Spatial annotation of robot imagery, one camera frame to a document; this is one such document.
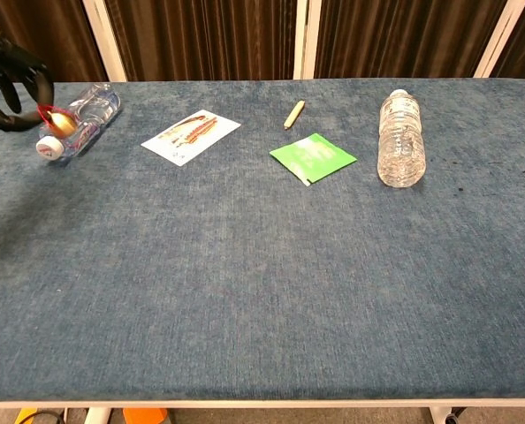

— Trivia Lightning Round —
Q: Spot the orange box under table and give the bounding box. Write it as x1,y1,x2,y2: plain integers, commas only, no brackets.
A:
122,407,169,424

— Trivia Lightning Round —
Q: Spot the white partition frame post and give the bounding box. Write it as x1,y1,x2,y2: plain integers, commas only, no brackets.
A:
82,0,128,83
293,0,322,81
473,0,525,80

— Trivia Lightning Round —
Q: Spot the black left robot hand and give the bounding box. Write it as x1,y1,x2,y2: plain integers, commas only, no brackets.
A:
0,36,56,133

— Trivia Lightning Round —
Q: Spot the ribbed clear water bottle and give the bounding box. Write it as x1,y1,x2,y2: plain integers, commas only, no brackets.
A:
377,88,428,189

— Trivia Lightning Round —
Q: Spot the gold ornament ball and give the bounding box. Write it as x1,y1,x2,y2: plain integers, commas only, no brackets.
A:
36,103,79,139

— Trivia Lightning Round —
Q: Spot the dark brown curtain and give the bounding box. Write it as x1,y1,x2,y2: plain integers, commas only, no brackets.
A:
0,0,525,84

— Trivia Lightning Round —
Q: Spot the clear bottle with red-printed cap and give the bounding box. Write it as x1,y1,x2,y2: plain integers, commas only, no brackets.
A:
35,83,122,163

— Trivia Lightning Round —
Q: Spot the blue chenille table cloth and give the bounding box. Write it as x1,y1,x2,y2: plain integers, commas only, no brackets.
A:
0,78,525,403

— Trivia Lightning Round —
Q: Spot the short beige pencil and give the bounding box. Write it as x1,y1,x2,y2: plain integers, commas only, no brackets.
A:
283,100,307,131

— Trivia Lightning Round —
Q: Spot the white printed card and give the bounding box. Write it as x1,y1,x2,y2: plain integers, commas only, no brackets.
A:
140,109,242,168

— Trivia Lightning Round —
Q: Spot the green sachet packet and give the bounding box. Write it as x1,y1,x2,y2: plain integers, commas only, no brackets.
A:
269,132,359,187

